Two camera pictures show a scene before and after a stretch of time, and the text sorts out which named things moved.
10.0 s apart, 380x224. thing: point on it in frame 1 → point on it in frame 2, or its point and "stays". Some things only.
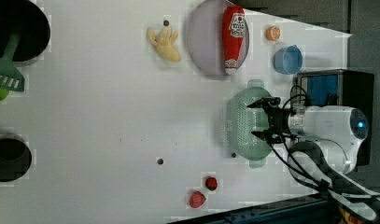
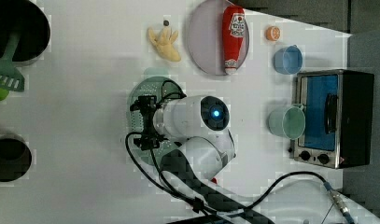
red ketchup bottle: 233,31 stays
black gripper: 278,120 → 147,105
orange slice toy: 273,34 stays
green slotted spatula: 5,73 stays
